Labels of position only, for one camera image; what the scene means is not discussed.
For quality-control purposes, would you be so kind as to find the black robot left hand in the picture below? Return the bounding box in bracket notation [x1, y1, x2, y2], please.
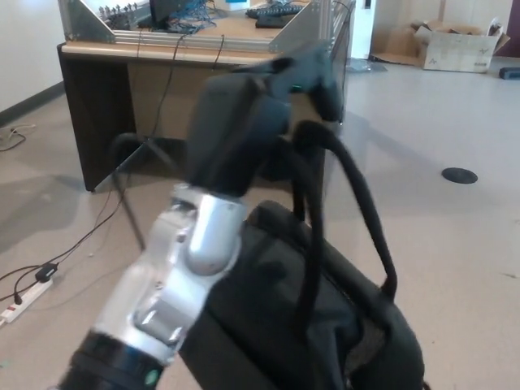
[186, 39, 345, 197]

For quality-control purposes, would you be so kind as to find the black lunch bag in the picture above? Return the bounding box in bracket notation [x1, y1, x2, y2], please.
[177, 119, 432, 390]

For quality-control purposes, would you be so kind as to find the flat black device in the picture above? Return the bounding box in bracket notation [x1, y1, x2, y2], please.
[254, 15, 298, 30]

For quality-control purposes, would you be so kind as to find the black keyboard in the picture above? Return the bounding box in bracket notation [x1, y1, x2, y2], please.
[245, 1, 305, 20]

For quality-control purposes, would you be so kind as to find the dark wooden desk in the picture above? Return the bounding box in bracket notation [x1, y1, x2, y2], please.
[56, 22, 357, 193]

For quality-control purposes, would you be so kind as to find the black computer monitor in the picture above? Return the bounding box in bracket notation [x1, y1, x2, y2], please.
[137, 0, 184, 31]

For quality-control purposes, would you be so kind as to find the clear plastic wrap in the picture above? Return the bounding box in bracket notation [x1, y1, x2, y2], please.
[346, 56, 390, 75]

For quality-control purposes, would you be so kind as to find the white pillar black panel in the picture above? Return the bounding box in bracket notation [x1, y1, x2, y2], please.
[350, 0, 379, 60]

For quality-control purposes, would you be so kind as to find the flat cardboard sheet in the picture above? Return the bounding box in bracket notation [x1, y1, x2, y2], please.
[370, 21, 427, 68]

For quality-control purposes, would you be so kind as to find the black power adapter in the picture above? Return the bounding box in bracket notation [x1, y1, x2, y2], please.
[35, 262, 60, 283]

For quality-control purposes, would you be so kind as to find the black round floor cover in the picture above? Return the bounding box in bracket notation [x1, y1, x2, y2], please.
[441, 167, 479, 184]

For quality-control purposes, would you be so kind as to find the open cardboard box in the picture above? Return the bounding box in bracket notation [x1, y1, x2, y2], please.
[413, 17, 511, 75]

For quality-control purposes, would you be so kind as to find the white power strip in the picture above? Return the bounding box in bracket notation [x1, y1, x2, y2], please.
[0, 277, 54, 327]

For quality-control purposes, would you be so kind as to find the long thin black cable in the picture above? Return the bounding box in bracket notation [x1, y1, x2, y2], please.
[51, 33, 189, 272]

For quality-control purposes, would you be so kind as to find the short hanging black cable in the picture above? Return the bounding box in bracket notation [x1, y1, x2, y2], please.
[212, 33, 227, 67]

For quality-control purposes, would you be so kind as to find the blue cable bundle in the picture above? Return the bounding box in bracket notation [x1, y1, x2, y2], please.
[167, 0, 217, 34]

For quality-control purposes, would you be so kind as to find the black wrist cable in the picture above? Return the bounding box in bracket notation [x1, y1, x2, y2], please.
[108, 132, 180, 250]

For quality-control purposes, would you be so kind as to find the aluminium profile frame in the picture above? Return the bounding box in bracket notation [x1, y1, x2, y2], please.
[58, 0, 354, 54]

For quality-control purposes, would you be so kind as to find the white floor cable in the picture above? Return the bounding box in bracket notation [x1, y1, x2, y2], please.
[0, 123, 38, 154]

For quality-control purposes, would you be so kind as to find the black plug cable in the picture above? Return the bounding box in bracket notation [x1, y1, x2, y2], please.
[0, 266, 41, 305]

